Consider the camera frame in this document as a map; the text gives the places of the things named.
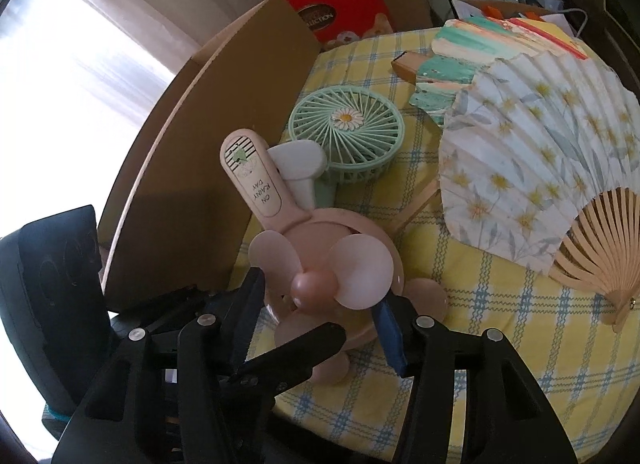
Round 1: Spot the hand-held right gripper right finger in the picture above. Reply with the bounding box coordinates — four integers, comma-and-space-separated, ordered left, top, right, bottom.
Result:
372, 295, 593, 464

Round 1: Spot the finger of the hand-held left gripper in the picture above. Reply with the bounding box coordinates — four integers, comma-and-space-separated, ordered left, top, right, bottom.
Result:
227, 323, 347, 389
112, 285, 242, 341

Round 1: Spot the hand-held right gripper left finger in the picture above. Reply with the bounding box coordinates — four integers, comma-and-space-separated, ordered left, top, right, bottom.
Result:
52, 268, 273, 464

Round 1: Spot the pink handheld fan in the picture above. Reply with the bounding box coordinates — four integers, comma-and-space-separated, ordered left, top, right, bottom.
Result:
220, 129, 448, 385

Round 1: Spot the green daisy handheld fan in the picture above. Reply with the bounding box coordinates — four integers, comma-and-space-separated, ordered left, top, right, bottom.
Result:
269, 85, 406, 210

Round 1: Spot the floral paper folding fan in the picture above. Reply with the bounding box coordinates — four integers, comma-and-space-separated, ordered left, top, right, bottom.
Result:
397, 53, 640, 332

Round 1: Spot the painted folding fan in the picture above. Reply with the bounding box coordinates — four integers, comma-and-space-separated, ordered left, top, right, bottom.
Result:
409, 14, 588, 126

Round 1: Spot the yellow plaid tablecloth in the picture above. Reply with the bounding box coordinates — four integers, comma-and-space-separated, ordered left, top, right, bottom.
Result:
240, 27, 640, 464

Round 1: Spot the white curtain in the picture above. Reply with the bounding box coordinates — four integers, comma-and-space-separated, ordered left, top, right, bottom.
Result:
0, 0, 266, 295

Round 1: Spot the white open box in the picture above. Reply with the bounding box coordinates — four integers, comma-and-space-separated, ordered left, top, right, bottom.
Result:
450, 0, 576, 30

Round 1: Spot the brown sofa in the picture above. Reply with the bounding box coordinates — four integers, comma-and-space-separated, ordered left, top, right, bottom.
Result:
547, 0, 640, 100

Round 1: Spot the white cable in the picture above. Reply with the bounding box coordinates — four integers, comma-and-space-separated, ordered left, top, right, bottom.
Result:
552, 8, 590, 39

